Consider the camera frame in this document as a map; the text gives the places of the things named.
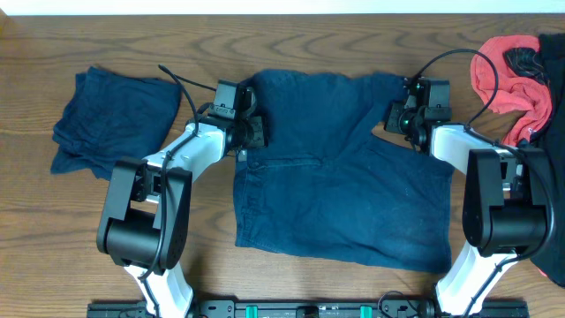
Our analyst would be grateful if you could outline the navy blue shorts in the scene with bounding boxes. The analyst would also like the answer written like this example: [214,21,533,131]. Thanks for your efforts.
[233,70,454,273]

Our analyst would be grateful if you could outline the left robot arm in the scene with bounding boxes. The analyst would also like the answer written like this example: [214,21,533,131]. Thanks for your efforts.
[87,80,267,317]

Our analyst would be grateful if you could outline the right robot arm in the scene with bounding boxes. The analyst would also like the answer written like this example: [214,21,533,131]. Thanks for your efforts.
[385,77,555,317]

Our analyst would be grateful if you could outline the red cloth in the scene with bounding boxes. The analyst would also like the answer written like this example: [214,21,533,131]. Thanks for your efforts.
[471,35,553,146]

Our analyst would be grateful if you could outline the folded navy blue garment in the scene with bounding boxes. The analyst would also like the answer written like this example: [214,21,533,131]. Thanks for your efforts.
[50,67,181,179]

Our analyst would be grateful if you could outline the black garment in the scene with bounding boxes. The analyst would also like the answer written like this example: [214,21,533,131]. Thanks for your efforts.
[503,34,564,287]

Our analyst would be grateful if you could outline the right black cable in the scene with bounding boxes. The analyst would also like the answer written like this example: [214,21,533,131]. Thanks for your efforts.
[410,48,556,318]

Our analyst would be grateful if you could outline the black cable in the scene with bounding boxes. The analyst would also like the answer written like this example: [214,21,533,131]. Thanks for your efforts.
[136,64,217,318]
[410,48,556,318]

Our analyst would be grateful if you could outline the left black cable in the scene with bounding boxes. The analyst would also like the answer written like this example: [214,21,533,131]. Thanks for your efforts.
[136,64,217,318]

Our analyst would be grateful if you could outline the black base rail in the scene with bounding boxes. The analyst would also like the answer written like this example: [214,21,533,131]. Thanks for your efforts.
[87,296,530,318]

